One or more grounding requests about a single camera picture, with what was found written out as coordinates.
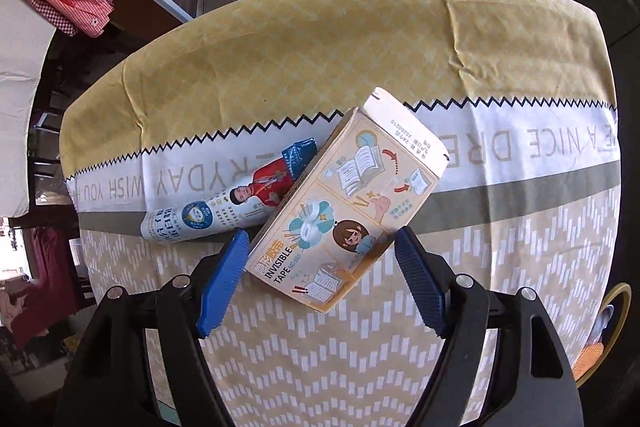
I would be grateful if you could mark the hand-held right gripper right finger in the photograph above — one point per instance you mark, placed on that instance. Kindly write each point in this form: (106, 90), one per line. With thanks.
(420, 287)

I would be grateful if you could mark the patterned tablecloth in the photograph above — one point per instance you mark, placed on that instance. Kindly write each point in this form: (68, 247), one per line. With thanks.
(325, 47)

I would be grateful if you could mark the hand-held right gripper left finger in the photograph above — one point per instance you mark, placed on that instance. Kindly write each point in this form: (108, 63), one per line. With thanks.
(220, 287)

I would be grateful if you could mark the white printed toothpaste tube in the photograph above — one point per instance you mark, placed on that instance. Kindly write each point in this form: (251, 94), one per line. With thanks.
(210, 212)

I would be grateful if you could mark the dark red cloth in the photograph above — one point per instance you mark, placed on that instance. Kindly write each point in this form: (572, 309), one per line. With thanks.
(45, 292)

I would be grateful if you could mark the white hanging sheet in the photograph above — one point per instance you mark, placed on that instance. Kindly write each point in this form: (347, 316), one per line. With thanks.
(20, 107)

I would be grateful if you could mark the black bin with yellow rim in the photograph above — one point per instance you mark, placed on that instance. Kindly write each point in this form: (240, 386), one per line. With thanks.
(619, 291)

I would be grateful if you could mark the printed cardboard box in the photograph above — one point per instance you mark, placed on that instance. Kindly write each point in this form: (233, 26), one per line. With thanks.
(345, 202)

